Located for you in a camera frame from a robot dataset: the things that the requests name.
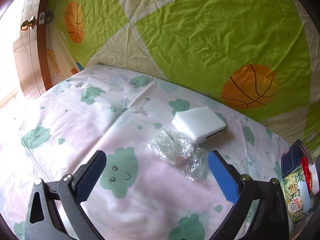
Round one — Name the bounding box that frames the red satin pouch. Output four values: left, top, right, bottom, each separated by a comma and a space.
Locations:
300, 157, 312, 194

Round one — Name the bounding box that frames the white pink-edged towel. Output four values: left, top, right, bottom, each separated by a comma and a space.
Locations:
309, 163, 319, 195

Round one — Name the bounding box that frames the round metal cookie tin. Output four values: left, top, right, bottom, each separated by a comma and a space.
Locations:
280, 140, 319, 223

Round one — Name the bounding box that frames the crumpled clear plastic bag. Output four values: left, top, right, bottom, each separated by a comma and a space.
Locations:
146, 128, 209, 181

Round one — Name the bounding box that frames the cloud pattern tablecloth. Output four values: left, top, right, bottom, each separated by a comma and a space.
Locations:
1, 65, 289, 239

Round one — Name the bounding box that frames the white sponge block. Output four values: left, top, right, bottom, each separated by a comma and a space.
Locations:
172, 107, 227, 144

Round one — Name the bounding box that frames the wooden door with knob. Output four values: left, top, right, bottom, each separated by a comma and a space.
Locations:
1, 0, 53, 105

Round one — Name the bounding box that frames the basketball pattern bed sheet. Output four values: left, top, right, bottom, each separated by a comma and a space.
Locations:
47, 0, 319, 154

